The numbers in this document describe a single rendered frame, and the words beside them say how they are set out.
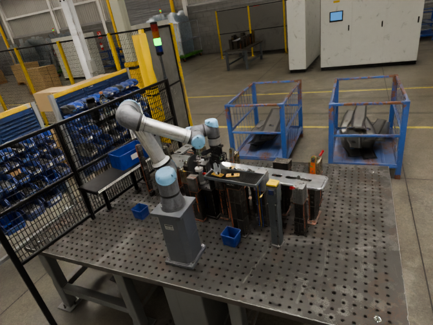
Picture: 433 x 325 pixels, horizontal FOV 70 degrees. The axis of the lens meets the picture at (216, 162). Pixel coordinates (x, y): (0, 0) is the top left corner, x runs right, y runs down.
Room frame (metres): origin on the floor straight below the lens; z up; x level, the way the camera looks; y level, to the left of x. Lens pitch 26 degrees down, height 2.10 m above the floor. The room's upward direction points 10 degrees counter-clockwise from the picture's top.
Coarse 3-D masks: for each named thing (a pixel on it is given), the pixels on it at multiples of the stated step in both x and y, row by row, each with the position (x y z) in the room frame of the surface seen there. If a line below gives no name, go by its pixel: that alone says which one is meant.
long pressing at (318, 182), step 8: (176, 160) 2.40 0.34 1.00; (184, 160) 2.37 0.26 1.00; (200, 160) 2.32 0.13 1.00; (240, 168) 2.05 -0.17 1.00; (256, 168) 2.01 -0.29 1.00; (264, 168) 1.99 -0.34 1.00; (272, 168) 1.97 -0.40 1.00; (272, 176) 1.86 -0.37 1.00; (296, 176) 1.80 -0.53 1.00; (304, 176) 1.79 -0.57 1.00; (312, 176) 1.77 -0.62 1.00; (320, 176) 1.75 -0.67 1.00; (288, 184) 1.72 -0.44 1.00; (312, 184) 1.67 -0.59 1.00; (320, 184) 1.65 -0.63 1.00
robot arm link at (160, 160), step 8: (120, 104) 1.65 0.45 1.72; (128, 104) 1.61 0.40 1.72; (136, 104) 1.68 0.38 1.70; (136, 136) 1.66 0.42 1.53; (144, 136) 1.64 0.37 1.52; (152, 136) 1.67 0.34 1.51; (144, 144) 1.65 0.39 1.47; (152, 144) 1.65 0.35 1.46; (152, 152) 1.64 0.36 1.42; (160, 152) 1.66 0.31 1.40; (152, 160) 1.66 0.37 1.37; (160, 160) 1.65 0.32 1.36; (168, 160) 1.66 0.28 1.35; (176, 168) 1.69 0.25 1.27
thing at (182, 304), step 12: (168, 288) 1.47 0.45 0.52; (168, 300) 1.48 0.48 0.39; (180, 300) 1.43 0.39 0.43; (192, 300) 1.39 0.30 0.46; (204, 300) 1.38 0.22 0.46; (216, 300) 1.50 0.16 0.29; (180, 312) 1.45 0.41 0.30; (192, 312) 1.40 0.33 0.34; (204, 312) 1.36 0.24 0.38; (216, 312) 1.47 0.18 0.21; (228, 312) 1.61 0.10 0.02; (180, 324) 1.46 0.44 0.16; (192, 324) 1.42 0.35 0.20; (204, 324) 1.37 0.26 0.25; (216, 324) 1.44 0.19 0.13
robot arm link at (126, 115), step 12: (120, 108) 1.57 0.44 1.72; (132, 108) 1.57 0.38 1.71; (120, 120) 1.53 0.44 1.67; (132, 120) 1.51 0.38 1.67; (144, 120) 1.53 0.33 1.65; (156, 120) 1.56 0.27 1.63; (156, 132) 1.53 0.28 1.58; (168, 132) 1.53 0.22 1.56; (180, 132) 1.54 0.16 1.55; (192, 132) 1.56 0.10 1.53; (192, 144) 1.52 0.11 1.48; (204, 144) 1.53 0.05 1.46
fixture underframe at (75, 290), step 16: (48, 272) 1.95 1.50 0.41; (80, 272) 2.12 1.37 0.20; (64, 288) 1.93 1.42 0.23; (80, 288) 1.90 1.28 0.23; (128, 288) 1.59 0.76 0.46; (144, 288) 1.78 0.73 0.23; (64, 304) 1.96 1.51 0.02; (112, 304) 1.69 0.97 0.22; (128, 304) 1.59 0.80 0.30; (144, 304) 1.67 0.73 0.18; (144, 320) 1.61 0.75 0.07; (240, 320) 1.19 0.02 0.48
